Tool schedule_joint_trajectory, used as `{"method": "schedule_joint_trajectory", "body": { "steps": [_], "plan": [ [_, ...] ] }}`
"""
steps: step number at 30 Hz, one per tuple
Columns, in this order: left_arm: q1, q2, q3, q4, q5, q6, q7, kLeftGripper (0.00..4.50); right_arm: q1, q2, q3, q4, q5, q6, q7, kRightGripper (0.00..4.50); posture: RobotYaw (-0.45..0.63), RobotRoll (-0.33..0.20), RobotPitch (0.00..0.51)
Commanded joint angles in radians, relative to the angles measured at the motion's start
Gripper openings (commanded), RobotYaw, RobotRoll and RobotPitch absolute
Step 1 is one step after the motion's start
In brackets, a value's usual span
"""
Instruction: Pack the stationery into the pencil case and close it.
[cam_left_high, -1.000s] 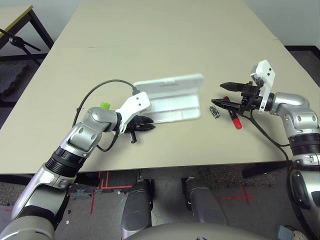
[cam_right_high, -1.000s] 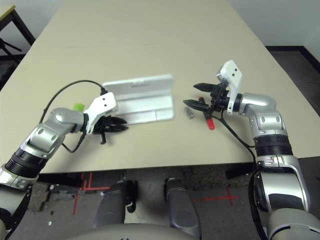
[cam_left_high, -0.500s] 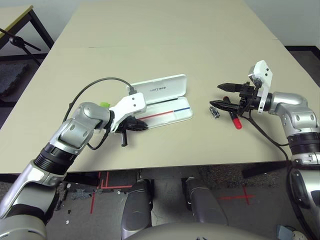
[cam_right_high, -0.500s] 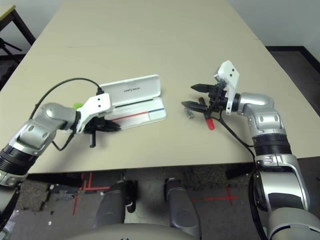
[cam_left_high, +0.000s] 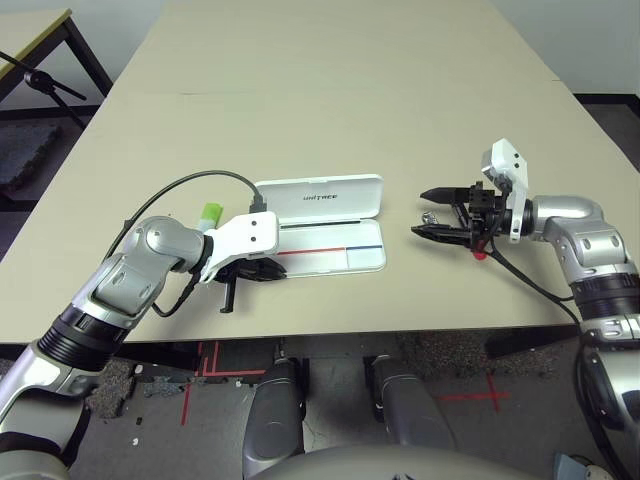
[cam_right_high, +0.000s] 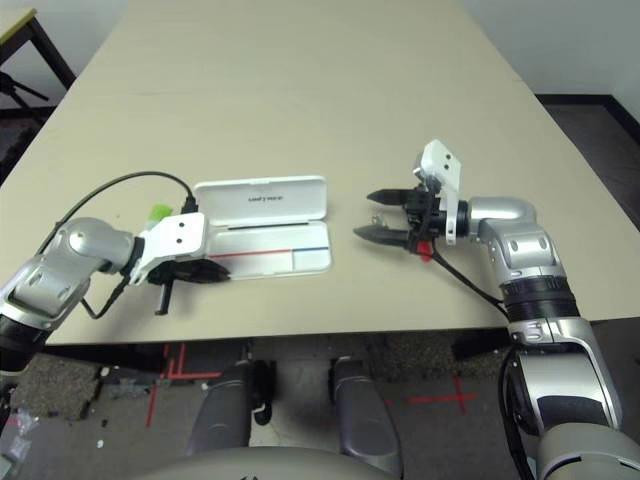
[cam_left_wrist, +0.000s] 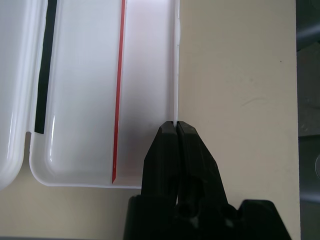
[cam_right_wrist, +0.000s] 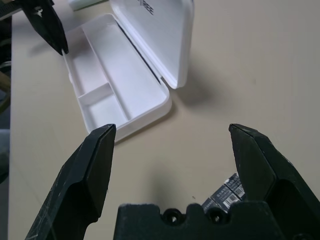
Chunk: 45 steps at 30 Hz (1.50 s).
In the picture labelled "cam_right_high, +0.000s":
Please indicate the black tripod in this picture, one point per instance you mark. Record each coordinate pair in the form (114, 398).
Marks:
(15, 87)

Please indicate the side table with black legs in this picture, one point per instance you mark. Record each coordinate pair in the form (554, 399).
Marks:
(12, 30)

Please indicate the grey robot torso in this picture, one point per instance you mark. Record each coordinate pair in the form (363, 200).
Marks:
(270, 465)

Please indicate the grey left robot leg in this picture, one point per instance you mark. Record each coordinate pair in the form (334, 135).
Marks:
(225, 415)

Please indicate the grey floor scrap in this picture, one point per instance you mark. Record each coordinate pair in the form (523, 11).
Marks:
(130, 389)

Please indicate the grey robot leg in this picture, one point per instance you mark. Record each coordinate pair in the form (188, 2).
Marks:
(365, 415)
(225, 415)

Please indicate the white plastic pencil case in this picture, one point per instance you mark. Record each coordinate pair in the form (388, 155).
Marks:
(260, 246)

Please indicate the clear plastic bag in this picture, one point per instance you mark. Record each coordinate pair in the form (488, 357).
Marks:
(14, 450)
(26, 420)

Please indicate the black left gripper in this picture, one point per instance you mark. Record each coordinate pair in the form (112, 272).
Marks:
(175, 271)

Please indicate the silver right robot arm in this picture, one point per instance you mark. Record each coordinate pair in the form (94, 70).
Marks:
(525, 245)

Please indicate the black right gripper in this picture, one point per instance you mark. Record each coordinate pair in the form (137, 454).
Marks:
(425, 220)

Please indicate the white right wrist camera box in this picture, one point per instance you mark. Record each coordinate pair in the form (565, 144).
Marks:
(442, 160)

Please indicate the grey right robot leg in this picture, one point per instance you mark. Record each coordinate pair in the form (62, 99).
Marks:
(365, 415)

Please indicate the black marker with red cap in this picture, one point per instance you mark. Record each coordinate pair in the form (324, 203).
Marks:
(425, 251)

